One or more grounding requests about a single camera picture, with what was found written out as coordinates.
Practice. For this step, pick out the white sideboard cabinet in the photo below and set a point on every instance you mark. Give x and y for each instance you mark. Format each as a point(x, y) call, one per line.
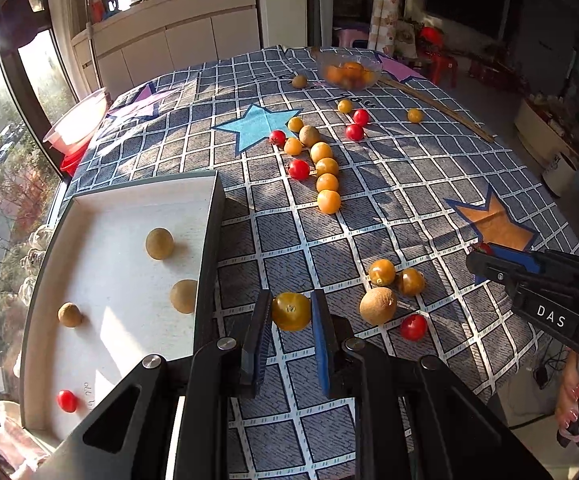
point(157, 37)

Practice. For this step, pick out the grey checked tablecloth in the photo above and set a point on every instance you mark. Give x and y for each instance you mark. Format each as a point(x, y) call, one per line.
point(398, 187)

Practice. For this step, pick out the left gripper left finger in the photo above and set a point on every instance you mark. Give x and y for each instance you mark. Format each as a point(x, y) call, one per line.
point(255, 346)

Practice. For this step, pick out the longan near bowl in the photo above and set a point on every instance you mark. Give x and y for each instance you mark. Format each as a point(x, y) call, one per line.
point(299, 82)

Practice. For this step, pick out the red tomato pair upper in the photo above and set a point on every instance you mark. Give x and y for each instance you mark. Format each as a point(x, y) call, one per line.
point(361, 118)

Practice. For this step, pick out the red tomato pair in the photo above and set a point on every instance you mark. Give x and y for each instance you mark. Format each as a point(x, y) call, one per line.
point(354, 132)
point(361, 118)

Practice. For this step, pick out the red tomato near star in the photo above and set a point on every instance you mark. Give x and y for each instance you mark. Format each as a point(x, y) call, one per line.
point(277, 138)

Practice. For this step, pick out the red tomato pair lower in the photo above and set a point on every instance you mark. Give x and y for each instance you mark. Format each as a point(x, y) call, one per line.
point(354, 132)

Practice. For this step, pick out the red plastic bucket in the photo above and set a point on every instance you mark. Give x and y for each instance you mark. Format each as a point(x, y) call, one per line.
point(71, 161)

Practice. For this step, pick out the translucent plastic basin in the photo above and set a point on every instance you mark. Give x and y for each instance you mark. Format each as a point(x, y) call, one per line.
point(76, 127)

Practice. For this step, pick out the yellow cherry tomato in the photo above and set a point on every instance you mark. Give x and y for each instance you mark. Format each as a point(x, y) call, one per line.
point(291, 311)

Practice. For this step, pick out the red cherry tomato with stem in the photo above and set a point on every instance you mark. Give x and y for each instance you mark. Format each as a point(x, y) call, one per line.
point(481, 247)

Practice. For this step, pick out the glass fruit bowl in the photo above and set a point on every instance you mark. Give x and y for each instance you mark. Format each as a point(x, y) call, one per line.
point(348, 72)

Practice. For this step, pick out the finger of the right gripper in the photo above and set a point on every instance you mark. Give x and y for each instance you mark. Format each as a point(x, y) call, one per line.
point(501, 267)
point(532, 266)

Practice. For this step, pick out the yellow tomato near pair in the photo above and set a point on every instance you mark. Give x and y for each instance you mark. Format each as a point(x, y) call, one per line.
point(345, 106)

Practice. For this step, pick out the white shallow tray box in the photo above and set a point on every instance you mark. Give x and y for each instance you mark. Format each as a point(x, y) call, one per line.
point(101, 303)

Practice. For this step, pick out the dark orange tomato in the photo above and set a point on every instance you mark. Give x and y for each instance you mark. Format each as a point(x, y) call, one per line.
point(410, 282)
point(382, 273)

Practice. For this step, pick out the brown longan in chain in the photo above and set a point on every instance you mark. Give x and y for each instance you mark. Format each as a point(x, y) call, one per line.
point(308, 136)

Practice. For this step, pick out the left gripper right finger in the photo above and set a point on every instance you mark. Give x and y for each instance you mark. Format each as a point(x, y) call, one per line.
point(328, 332)

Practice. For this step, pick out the brown longan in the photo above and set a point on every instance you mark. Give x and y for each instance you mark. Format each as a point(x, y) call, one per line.
point(378, 305)
point(308, 136)
point(182, 296)
point(159, 244)

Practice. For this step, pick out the small yellow tomato top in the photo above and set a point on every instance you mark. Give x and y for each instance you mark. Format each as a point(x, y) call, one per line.
point(295, 124)

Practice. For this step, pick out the orange tomato near star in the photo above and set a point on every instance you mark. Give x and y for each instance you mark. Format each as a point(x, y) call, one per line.
point(292, 146)

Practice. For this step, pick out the yellow tomato far right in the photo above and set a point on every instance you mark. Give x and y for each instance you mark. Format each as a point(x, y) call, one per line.
point(415, 115)

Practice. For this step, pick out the red tomato beside chain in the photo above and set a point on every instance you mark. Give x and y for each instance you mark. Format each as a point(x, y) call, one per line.
point(299, 170)

